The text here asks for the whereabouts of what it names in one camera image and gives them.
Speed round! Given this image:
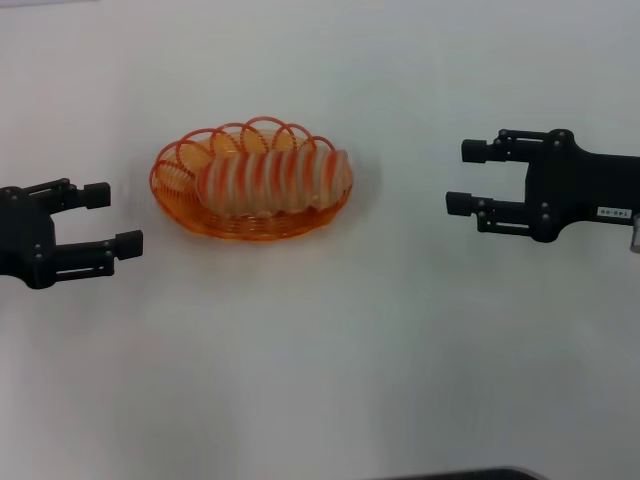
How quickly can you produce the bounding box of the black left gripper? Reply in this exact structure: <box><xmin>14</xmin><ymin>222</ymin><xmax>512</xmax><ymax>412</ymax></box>
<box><xmin>0</xmin><ymin>176</ymin><xmax>146</xmax><ymax>292</ymax></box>

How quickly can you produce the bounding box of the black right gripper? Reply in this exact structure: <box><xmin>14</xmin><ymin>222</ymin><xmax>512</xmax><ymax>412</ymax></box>
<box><xmin>445</xmin><ymin>128</ymin><xmax>640</xmax><ymax>244</ymax></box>

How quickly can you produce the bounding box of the orange wire basket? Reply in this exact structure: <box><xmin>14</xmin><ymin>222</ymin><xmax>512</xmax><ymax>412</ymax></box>
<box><xmin>149</xmin><ymin>115</ymin><xmax>356</xmax><ymax>244</ymax></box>

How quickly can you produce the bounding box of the orange white striped bread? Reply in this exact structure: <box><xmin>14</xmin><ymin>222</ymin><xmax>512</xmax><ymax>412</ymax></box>
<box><xmin>195</xmin><ymin>146</ymin><xmax>353</xmax><ymax>219</ymax></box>

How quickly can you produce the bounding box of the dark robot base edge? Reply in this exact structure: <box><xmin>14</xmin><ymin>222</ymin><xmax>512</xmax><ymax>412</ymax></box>
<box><xmin>394</xmin><ymin>465</ymin><xmax>539</xmax><ymax>480</ymax></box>

